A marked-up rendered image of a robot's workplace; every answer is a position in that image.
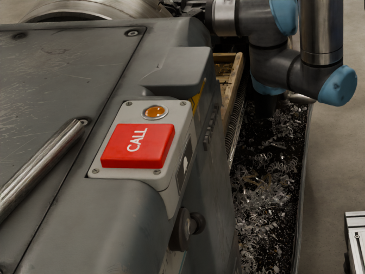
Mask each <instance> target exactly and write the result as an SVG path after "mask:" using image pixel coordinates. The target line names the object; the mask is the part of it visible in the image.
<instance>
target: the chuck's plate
mask: <svg viewBox="0 0 365 274"><path fill-rule="evenodd" d="M123 19H134V18H132V17H131V16H129V15H127V14H125V13H123V12H121V11H119V10H117V9H115V8H112V7H109V6H107V5H103V4H99V3H94V2H88V1H61V2H55V3H51V4H47V5H44V6H42V7H39V8H37V9H35V10H34V11H32V12H30V13H29V14H28V15H26V16H25V17H24V18H23V19H21V20H20V21H19V22H18V23H39V22H67V21H95V20H123Z"/></svg>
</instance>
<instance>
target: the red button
mask: <svg viewBox="0 0 365 274"><path fill-rule="evenodd" d="M174 136H175V129H174V125H173V124H166V123H119V124H117V126H116V128H115V130H114V132H113V134H112V136H111V138H110V140H109V142H108V144H107V146H106V148H105V150H104V152H103V154H102V156H101V158H100V162H101V165H102V167H103V168H130V169H161V168H163V165H164V163H165V160H166V157H167V155H168V152H169V149H170V147H171V144H172V141H173V138H174Z"/></svg>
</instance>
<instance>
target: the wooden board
mask: <svg viewBox="0 0 365 274"><path fill-rule="evenodd" d="M235 59H236V60H235ZM213 60H214V65H215V73H216V79H219V82H220V87H221V95H222V105H224V107H223V106H221V117H222V119H223V121H222V125H223V132H224V136H225V132H226V128H227V126H228V122H229V118H230V115H231V111H232V108H233V105H234V101H235V97H236V94H237V90H238V86H239V83H240V79H241V75H242V72H243V53H242V52H238V53H213ZM230 63H233V64H231V65H232V67H229V66H230ZM216 64H218V65H220V64H221V66H218V65H217V66H216ZM222 64H224V66H223V65H222ZM227 65H228V67H227ZM227 68H228V69H229V70H230V69H234V70H231V71H229V70H227ZM222 69H223V70H222ZM216 70H217V71H216ZM219 72H220V73H219ZM223 74H224V75H223ZM223 76H224V77H223ZM228 77H229V78H228ZM225 81H226V82H225ZM223 82H225V84H224V85H223ZM226 83H232V84H226ZM227 85H228V86H227ZM222 87H223V88H222ZM225 89H226V90H225ZM224 90H225V91H224ZM223 96H224V97H223Z"/></svg>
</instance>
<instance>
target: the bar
mask: <svg viewBox="0 0 365 274"><path fill-rule="evenodd" d="M84 134H85V128H84V126H83V124H82V123H81V122H80V121H78V120H76V119H68V120H67V121H66V122H65V123H64V124H63V125H62V126H61V127H60V128H59V129H58V130H57V131H56V132H55V133H54V134H53V135H52V136H51V137H50V138H49V139H48V140H47V141H46V142H45V143H44V144H43V145H42V146H41V147H40V148H39V149H38V150H37V151H36V152H35V153H34V154H33V155H32V156H31V157H30V158H29V159H28V160H27V161H26V162H25V163H24V164H23V165H22V166H21V167H20V168H19V169H18V170H17V171H16V172H15V173H14V174H13V175H12V176H11V177H10V178H9V179H8V180H7V181H6V182H5V183H4V184H3V185H2V187H1V188H0V224H1V223H2V222H3V221H4V220H5V219H6V218H7V216H8V215H9V214H10V213H11V212H12V211H13V210H14V209H15V208H16V207H17V206H18V205H19V204H20V203H21V202H22V201H23V199H24V198H25V197H26V196H27V195H28V194H29V193H30V192H31V191H32V190H33V189H34V188H35V187H36V186H37V185H38V183H39V182H40V181H41V180H42V179H43V178H44V177H45V176H46V174H47V173H48V172H49V171H50V170H51V169H52V168H53V167H54V166H55V165H56V164H57V163H58V162H59V161H60V160H61V159H62V157H63V156H64V155H65V154H66V153H67V152H68V151H69V150H70V149H71V148H72V147H73V146H74V145H75V144H76V143H77V142H78V140H79V139H80V138H81V137H82V136H83V135H84Z"/></svg>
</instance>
